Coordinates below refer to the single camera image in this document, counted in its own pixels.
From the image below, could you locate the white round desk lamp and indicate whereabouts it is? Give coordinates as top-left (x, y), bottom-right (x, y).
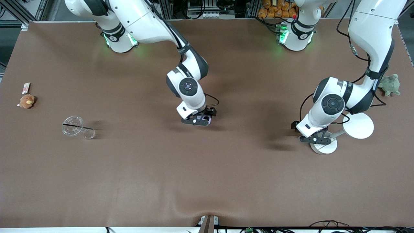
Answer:
top-left (310, 112), bottom-right (375, 155)

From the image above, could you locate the green plush toy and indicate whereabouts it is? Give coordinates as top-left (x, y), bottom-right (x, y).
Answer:
top-left (378, 74), bottom-right (401, 97)

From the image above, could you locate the black drinking straw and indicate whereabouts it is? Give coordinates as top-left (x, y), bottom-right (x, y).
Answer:
top-left (63, 123), bottom-right (94, 130)

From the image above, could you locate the clear plastic cup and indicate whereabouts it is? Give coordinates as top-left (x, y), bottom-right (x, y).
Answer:
top-left (61, 116), bottom-right (96, 140)

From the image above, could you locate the orange plush toy pile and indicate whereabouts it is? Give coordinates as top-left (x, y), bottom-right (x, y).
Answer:
top-left (258, 0), bottom-right (297, 19)

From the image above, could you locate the metal table edge bracket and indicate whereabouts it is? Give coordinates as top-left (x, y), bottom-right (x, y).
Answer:
top-left (198, 215), bottom-right (219, 233)

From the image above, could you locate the brown plush keychain toy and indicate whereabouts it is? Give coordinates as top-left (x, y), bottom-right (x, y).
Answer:
top-left (19, 94), bottom-right (36, 109)

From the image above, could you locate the aluminium frame profile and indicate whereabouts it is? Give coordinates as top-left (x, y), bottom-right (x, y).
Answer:
top-left (0, 0), bottom-right (49, 31)

